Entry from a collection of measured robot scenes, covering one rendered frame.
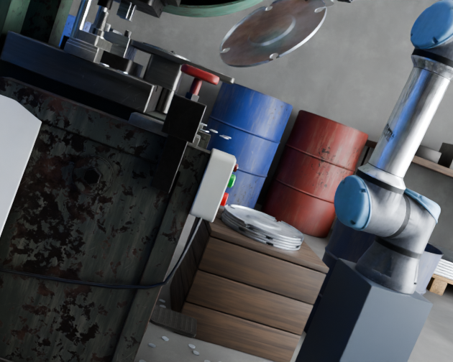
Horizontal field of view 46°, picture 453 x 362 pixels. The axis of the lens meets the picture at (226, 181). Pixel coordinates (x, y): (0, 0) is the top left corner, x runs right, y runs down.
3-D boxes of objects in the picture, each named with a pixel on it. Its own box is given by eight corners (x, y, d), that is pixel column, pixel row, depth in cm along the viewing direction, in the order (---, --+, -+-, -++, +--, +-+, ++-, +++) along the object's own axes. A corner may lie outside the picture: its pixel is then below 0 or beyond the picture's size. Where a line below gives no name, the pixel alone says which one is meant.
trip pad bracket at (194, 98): (174, 194, 105) (208, 99, 103) (170, 203, 96) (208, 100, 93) (145, 183, 105) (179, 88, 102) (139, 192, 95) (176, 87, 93)
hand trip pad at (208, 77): (205, 116, 99) (219, 77, 98) (205, 118, 93) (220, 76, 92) (170, 103, 99) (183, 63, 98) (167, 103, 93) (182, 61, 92)
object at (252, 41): (219, 83, 129) (218, 80, 128) (221, 27, 150) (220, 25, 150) (334, 35, 120) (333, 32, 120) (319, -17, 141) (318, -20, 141)
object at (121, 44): (133, 62, 134) (139, 44, 133) (123, 57, 119) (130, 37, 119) (98, 49, 133) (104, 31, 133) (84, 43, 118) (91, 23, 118)
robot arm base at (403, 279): (392, 275, 143) (407, 241, 142) (425, 299, 129) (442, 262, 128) (344, 261, 139) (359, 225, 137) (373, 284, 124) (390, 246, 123)
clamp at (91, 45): (109, 67, 118) (124, 21, 117) (93, 62, 102) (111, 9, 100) (83, 57, 118) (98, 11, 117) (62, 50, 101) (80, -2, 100)
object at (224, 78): (215, 128, 137) (233, 78, 135) (215, 132, 123) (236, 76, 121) (121, 94, 135) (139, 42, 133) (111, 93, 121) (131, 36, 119)
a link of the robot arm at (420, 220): (433, 258, 130) (456, 207, 128) (392, 246, 124) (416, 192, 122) (400, 240, 140) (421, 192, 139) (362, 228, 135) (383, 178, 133)
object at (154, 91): (164, 108, 151) (171, 88, 150) (144, 113, 106) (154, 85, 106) (61, 70, 148) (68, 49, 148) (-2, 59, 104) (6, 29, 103)
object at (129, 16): (132, 22, 128) (137, 7, 127) (129, 19, 123) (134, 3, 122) (119, 17, 127) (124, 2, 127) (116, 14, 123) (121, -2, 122)
